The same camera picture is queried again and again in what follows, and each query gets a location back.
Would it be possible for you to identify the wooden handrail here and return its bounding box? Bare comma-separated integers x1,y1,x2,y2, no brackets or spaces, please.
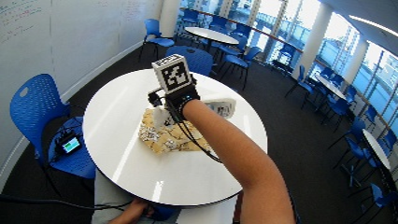
189,7,398,138

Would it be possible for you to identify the beige patterned cloth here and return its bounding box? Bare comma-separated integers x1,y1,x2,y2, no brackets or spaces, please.
139,107,214,155

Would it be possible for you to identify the white marker cube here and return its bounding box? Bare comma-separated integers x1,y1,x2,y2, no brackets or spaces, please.
151,53,193,95

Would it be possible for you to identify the white printed box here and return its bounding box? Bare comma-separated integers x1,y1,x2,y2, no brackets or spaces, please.
203,97,237,119

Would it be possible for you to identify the black glove cable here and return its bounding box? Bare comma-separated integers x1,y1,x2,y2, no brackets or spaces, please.
164,98,224,164

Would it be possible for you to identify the white bottle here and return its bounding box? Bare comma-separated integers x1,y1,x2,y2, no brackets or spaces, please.
152,105,169,132

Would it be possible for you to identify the black floor cable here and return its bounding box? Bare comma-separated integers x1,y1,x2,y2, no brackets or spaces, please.
0,193,135,212

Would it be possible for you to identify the round white table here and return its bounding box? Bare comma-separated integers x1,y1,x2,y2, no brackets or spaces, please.
361,128,393,172
183,26,241,54

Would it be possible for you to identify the cluster of blue chairs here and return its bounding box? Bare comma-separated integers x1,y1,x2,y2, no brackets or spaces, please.
180,8,398,224

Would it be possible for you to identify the small device with lit screen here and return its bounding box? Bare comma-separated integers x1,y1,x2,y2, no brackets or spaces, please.
55,133,84,156

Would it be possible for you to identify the long white table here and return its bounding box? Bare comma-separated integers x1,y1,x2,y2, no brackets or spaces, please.
313,74,349,101

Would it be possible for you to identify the blue perforated chair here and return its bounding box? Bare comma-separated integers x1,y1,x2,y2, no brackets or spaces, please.
164,45,216,77
218,46,264,91
139,18,177,63
10,73,97,180

